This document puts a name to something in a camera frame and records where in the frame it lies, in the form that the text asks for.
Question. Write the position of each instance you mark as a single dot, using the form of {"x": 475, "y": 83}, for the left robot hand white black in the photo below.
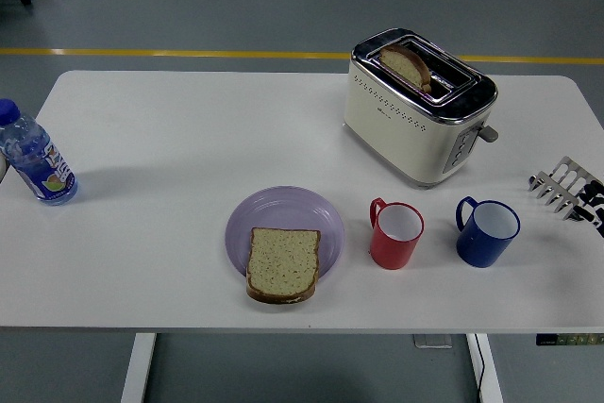
{"x": 2, "y": 169}

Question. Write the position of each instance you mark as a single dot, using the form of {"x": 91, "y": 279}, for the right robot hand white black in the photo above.
{"x": 595, "y": 214}

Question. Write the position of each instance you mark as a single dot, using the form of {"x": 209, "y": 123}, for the blue enamel cup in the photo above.
{"x": 481, "y": 252}

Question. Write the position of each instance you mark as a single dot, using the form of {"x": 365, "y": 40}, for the red enamel cup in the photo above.
{"x": 391, "y": 254}

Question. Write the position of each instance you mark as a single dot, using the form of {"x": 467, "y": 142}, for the rounded bread slice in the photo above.
{"x": 403, "y": 65}

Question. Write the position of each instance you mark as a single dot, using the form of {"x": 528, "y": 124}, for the square bread slice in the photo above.
{"x": 283, "y": 261}

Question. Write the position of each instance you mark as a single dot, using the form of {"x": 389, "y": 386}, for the blue-capped plastic drink bottle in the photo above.
{"x": 42, "y": 172}

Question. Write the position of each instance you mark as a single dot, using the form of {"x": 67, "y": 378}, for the silver metal toast rack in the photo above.
{"x": 561, "y": 176}

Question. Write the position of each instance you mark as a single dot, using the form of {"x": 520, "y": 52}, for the black table control panel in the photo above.
{"x": 566, "y": 340}

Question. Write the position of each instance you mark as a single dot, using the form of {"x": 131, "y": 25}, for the white table leg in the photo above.
{"x": 137, "y": 370}
{"x": 493, "y": 374}

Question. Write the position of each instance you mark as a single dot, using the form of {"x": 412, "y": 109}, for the cream chrome toaster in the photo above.
{"x": 401, "y": 139}

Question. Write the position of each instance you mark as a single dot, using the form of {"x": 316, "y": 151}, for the purple round plate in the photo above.
{"x": 283, "y": 209}

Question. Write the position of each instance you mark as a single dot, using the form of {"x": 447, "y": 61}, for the grey under-table bracket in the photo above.
{"x": 431, "y": 341}

